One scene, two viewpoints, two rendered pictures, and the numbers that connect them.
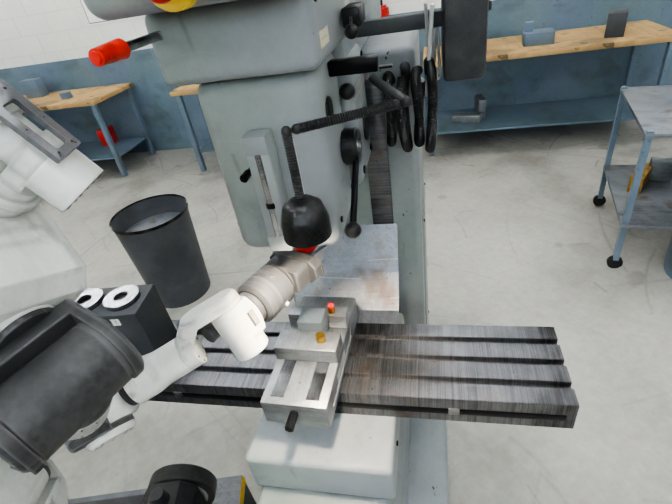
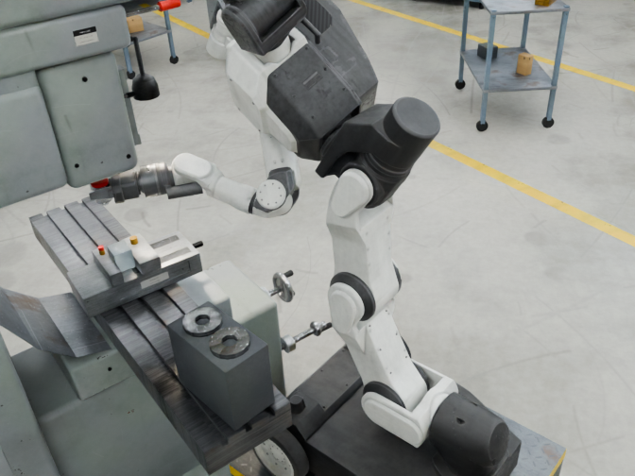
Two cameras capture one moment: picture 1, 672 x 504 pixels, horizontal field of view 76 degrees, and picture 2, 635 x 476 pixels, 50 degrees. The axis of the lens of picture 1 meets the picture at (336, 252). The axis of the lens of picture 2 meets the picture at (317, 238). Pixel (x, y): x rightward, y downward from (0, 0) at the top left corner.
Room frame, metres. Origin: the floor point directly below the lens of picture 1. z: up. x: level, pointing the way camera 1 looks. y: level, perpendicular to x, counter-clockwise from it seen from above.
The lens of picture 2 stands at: (1.63, 1.52, 2.15)
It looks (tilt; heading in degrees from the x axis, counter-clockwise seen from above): 35 degrees down; 220
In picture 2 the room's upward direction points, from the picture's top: 3 degrees counter-clockwise
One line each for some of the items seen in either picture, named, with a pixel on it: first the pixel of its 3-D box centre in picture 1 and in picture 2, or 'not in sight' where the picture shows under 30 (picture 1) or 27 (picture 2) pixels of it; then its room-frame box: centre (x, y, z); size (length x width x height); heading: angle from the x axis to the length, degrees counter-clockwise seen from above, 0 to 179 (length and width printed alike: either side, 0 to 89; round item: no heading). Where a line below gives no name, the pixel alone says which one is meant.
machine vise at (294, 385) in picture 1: (313, 347); (134, 266); (0.75, 0.09, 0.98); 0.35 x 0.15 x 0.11; 162
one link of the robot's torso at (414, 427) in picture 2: not in sight; (409, 399); (0.48, 0.87, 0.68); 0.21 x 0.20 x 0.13; 88
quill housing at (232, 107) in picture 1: (286, 152); (78, 110); (0.78, 0.06, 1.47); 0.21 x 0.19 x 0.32; 75
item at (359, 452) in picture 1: (337, 389); (134, 316); (0.77, 0.06, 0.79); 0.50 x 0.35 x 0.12; 165
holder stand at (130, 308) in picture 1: (119, 325); (221, 362); (0.91, 0.61, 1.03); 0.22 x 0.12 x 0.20; 82
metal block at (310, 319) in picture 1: (313, 324); (121, 256); (0.78, 0.08, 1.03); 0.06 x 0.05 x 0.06; 72
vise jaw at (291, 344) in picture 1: (308, 345); (141, 253); (0.73, 0.10, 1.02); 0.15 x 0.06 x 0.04; 72
